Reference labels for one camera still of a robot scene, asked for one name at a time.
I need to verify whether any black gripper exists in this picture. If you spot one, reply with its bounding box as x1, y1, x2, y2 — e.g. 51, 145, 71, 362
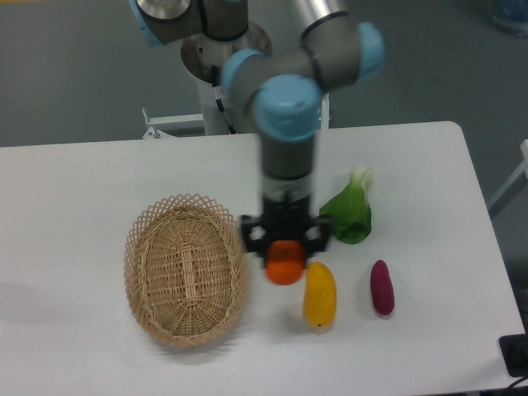
239, 196, 332, 268

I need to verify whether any orange fruit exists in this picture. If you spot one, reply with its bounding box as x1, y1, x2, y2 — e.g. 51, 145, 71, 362
264, 240, 306, 285

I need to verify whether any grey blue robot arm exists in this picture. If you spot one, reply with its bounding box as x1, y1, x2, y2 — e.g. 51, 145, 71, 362
130, 1, 385, 269

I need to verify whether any woven wicker basket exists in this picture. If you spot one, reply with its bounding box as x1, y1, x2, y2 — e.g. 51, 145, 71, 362
124, 194, 250, 348

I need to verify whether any yellow mango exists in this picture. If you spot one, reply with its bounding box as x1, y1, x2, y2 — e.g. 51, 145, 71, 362
303, 262, 337, 328

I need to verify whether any green bok choy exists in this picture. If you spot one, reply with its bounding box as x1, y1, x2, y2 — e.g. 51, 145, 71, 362
319, 164, 373, 244

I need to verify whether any purple sweet potato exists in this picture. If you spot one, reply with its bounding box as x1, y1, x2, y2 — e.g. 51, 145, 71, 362
370, 260, 395, 316

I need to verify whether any black device at table edge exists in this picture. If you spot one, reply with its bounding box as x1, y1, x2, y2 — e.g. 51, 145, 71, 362
498, 334, 527, 378

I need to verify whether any black cable on pedestal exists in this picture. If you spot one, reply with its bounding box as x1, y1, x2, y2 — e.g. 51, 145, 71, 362
210, 64, 238, 135

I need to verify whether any white frame at right edge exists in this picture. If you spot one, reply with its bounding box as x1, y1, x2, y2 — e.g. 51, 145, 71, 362
487, 139, 527, 219

